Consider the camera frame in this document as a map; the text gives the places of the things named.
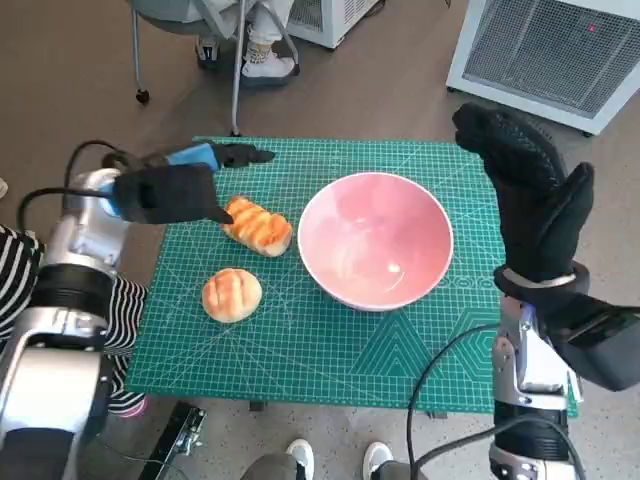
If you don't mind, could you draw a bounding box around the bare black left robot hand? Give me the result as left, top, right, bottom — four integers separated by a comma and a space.
134, 141, 277, 171

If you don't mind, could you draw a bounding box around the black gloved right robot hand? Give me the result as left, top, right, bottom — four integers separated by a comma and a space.
451, 102, 596, 285

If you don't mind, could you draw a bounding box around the long striped bread loaf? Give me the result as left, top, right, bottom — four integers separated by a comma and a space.
219, 195, 294, 259

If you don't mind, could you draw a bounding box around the round bread bun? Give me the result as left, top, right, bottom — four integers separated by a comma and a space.
201, 267, 264, 325

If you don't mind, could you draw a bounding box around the pink bowl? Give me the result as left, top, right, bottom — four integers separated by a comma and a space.
297, 172, 455, 313

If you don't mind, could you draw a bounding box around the grey office chair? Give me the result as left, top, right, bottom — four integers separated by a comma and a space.
127, 0, 301, 137

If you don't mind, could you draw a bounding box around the person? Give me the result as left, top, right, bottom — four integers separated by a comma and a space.
194, 0, 301, 81
244, 438, 416, 480
0, 177, 151, 419

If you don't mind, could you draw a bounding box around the large white grille appliance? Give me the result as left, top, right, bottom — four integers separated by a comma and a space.
446, 0, 640, 137

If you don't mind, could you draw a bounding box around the small white grille appliance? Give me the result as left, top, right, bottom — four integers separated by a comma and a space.
287, 0, 386, 50

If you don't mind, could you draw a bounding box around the green cutting mat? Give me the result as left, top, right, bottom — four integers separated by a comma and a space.
124, 135, 581, 417

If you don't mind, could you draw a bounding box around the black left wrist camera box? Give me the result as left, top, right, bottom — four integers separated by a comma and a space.
113, 163, 235, 227

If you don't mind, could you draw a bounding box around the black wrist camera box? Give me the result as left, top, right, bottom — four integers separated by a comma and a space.
542, 292, 640, 394
113, 163, 235, 227

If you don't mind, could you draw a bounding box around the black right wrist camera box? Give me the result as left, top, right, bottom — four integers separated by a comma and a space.
542, 292, 640, 394

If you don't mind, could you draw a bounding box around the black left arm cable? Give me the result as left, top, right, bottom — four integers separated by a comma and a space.
17, 140, 132, 231

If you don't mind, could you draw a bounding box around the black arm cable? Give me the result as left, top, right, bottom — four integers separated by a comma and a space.
405, 322, 581, 480
17, 140, 132, 231

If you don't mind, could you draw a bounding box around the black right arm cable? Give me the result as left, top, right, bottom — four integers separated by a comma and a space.
405, 322, 581, 480

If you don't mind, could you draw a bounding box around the black metal bracket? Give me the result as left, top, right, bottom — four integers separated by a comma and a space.
134, 399, 209, 480

